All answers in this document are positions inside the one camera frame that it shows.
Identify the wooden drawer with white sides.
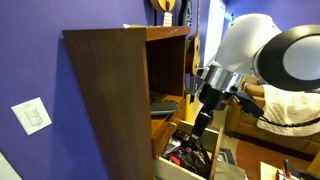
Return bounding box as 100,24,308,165
153,119,225,180

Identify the white whiteboard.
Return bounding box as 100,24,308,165
203,0,227,66

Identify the cream knitted blanket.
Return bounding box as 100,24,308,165
256,84,320,138

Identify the brown leather sofa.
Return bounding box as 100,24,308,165
224,74,320,156

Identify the white paper sheet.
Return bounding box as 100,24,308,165
122,23,148,29

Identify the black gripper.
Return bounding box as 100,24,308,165
185,82,235,150

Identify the white wall light switch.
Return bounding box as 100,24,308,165
10,97,53,137

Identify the brown wooden cabinet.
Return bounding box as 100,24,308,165
62,25,192,180

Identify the light wooden table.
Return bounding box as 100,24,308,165
259,161,320,180

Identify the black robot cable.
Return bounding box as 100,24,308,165
233,94,320,129

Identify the small wooden ukulele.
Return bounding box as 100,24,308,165
149,0,177,13

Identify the brown acoustic guitar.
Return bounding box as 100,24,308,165
184,0,203,76

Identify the small white box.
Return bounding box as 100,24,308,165
162,11,174,28

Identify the red and black tool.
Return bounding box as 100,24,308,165
275,158,294,180

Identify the small red item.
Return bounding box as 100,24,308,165
168,155,182,166

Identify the white panel corner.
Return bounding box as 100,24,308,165
0,151,23,180

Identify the gray patterned rug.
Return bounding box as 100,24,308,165
214,146,249,180

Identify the yellow pole with black base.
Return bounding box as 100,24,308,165
184,93,193,123

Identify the dark grey cloth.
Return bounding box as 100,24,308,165
149,99,181,117

